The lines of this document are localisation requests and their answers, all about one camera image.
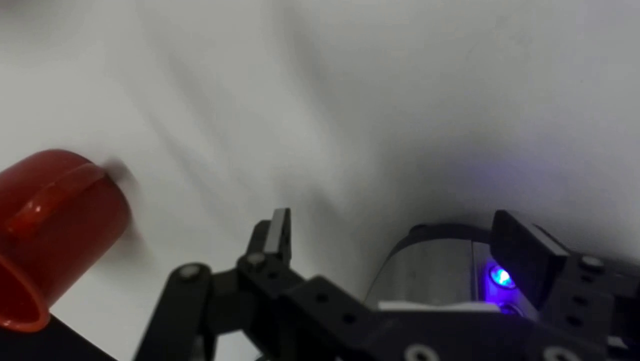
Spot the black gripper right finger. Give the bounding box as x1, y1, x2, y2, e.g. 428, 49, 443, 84
489, 208, 640, 336

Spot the red plastic mug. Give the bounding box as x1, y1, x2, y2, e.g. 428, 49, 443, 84
0, 148, 134, 335

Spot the silver two-slot toaster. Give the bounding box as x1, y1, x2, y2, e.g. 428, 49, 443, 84
361, 221, 543, 320

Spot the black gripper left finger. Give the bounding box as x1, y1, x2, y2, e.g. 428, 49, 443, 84
235, 206, 316, 317

